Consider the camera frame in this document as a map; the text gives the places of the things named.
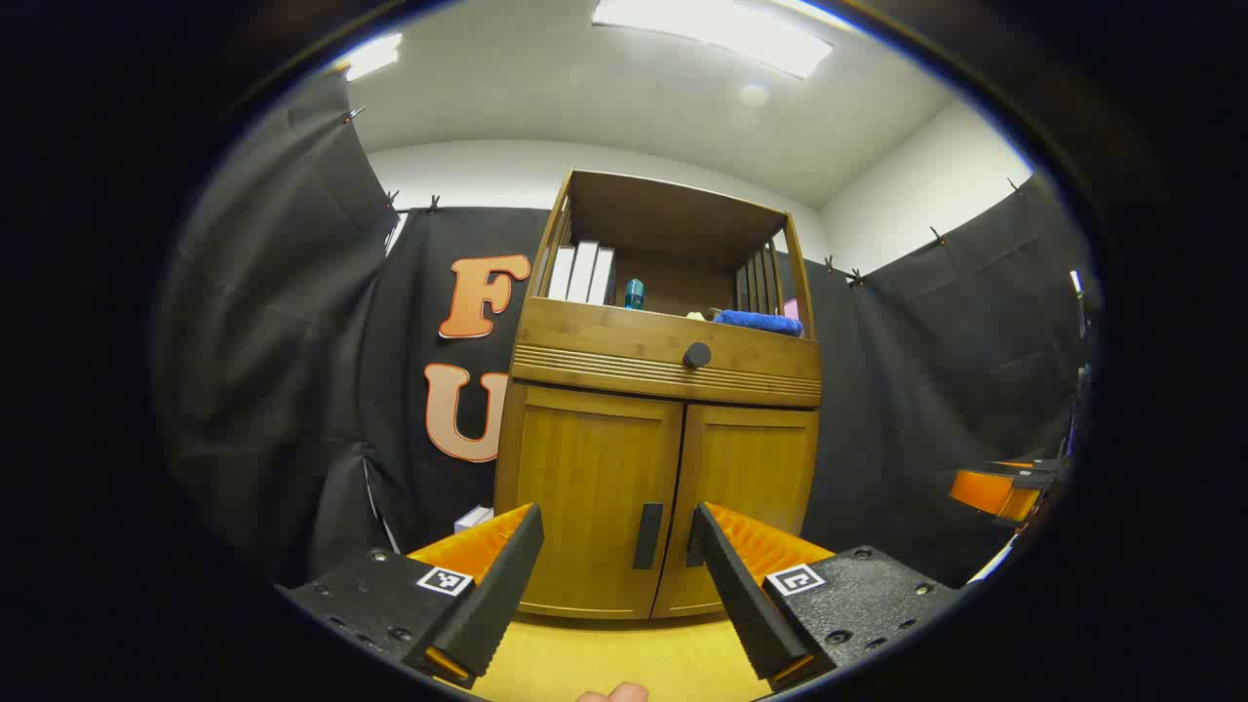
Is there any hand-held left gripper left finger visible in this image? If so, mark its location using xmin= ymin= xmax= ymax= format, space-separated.
xmin=276 ymin=502 xmax=545 ymax=690

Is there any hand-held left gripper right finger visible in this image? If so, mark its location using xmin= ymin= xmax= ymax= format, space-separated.
xmin=690 ymin=502 xmax=966 ymax=693

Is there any wooden shoe cabinet door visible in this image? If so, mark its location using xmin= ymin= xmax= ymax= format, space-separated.
xmin=515 ymin=385 xmax=683 ymax=617
xmin=651 ymin=405 xmax=820 ymax=619

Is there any wooden double-door shoe cabinet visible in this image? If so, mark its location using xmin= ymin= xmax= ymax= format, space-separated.
xmin=492 ymin=169 xmax=825 ymax=622

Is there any wooden cabinet drawer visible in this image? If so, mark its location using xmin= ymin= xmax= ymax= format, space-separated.
xmin=510 ymin=297 xmax=823 ymax=409

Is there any blue folded towel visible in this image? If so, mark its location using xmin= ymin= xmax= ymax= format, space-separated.
xmin=713 ymin=310 xmax=805 ymax=338

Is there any black backdrop cloth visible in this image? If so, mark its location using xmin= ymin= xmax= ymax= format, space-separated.
xmin=156 ymin=73 xmax=1098 ymax=591

